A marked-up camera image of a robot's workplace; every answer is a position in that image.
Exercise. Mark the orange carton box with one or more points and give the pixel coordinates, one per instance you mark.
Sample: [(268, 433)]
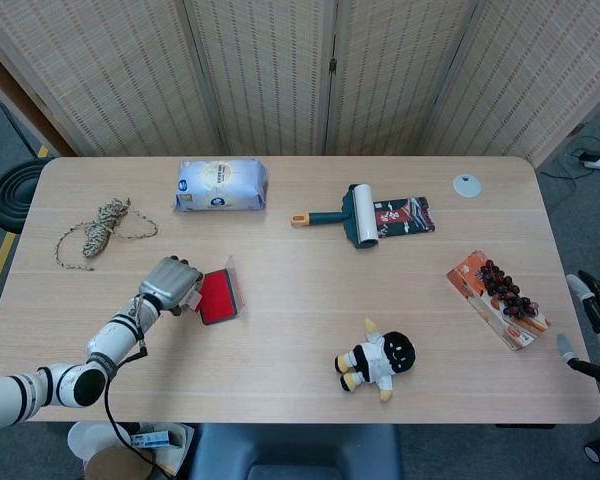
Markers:
[(467, 285)]

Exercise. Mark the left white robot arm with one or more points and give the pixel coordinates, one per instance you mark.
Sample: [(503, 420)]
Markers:
[(115, 340)]

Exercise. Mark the dark patterned pouch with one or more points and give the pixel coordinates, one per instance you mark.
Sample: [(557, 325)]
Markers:
[(405, 215)]

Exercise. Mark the small blue white box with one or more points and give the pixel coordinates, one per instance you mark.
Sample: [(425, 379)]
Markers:
[(152, 439)]

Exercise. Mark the red ink pad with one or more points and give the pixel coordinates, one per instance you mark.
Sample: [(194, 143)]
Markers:
[(222, 297)]

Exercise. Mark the blue white tissue pack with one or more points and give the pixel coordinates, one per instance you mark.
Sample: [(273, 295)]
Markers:
[(220, 185)]

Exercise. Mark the black white plush doll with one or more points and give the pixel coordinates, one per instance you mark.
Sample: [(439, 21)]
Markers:
[(380, 360)]

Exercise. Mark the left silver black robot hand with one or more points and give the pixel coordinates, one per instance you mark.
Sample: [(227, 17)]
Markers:
[(170, 282)]

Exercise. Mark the brass screen hinge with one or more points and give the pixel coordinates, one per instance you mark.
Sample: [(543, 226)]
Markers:
[(576, 130), (333, 65)]

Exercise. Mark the woven folding screen panel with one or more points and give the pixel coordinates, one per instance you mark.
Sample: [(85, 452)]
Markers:
[(105, 75), (265, 75), (390, 75), (530, 75)]

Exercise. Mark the dark red grape bunch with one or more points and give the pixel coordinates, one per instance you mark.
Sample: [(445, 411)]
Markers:
[(500, 285)]

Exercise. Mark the white round plate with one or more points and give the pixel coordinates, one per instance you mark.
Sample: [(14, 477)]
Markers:
[(90, 440)]

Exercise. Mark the black round stool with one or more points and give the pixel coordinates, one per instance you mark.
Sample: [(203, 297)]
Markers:
[(10, 195)]

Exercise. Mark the dark blue chair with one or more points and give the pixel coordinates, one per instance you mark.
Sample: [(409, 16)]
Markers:
[(300, 450)]

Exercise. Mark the brown cork round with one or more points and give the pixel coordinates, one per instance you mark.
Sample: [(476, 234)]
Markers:
[(110, 467)]

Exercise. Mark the green lint roller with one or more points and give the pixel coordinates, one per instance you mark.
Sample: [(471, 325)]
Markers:
[(325, 218)]

